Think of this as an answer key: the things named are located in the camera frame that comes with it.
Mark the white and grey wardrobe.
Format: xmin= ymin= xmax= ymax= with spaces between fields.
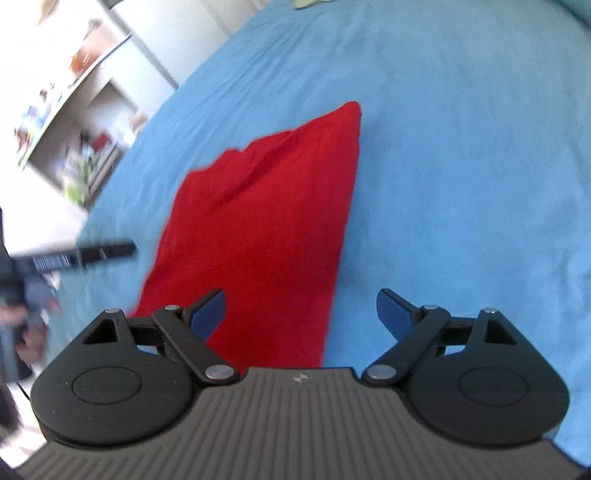
xmin=111 ymin=0 xmax=260 ymax=89

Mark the white shelf unit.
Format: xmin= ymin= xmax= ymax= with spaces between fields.
xmin=14 ymin=0 xmax=151 ymax=210

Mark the bed with blue sheet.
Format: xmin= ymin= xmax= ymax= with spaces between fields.
xmin=44 ymin=0 xmax=591 ymax=467

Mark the red sweater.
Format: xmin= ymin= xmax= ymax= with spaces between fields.
xmin=129 ymin=100 xmax=363 ymax=369

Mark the person's left hand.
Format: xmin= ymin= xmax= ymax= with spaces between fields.
xmin=0 ymin=276 xmax=62 ymax=366

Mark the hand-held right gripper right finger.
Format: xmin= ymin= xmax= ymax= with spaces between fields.
xmin=361 ymin=288 xmax=519 ymax=385

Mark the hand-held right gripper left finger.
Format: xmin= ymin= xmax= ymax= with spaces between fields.
xmin=82 ymin=289 xmax=240 ymax=385

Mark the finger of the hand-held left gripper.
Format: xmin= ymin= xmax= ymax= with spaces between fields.
xmin=76 ymin=241 xmax=138 ymax=274

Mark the green plastic bag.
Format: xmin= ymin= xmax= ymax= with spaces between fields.
xmin=74 ymin=154 xmax=95 ymax=206

